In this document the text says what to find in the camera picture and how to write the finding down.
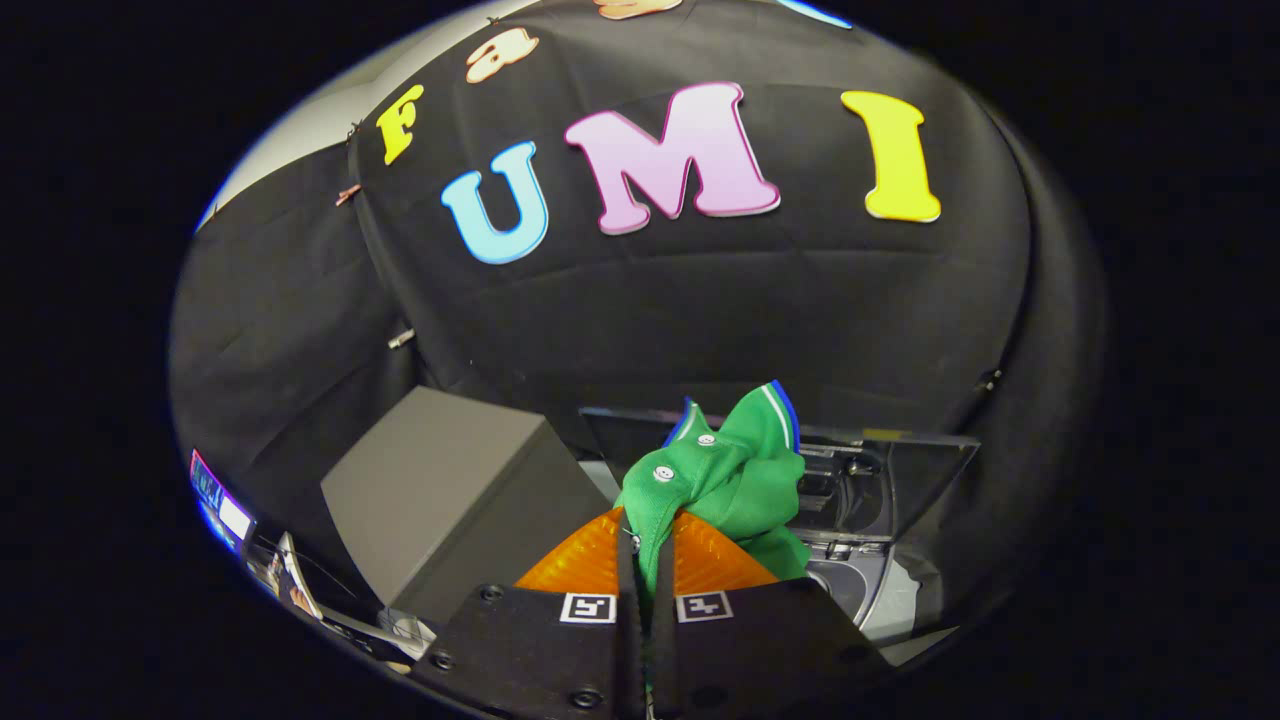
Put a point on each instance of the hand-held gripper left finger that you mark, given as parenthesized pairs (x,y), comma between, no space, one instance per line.
(627,650)

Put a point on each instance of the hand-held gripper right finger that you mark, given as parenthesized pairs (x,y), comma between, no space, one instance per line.
(662,650)

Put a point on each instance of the green polo shirt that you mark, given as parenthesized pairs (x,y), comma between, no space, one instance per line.
(740,480)

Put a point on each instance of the grey washing machine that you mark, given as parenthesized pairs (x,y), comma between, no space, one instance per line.
(900,600)

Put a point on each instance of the grey box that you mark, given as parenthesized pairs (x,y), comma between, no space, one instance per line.
(450,480)

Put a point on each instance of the black backdrop cloth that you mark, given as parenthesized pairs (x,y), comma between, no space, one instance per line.
(800,300)

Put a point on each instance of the white clip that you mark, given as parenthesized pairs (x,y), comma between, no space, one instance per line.
(401,339)

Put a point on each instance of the lit display screen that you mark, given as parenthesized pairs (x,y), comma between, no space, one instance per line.
(232,517)

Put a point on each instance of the pink clip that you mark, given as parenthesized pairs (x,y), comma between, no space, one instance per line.
(348,194)

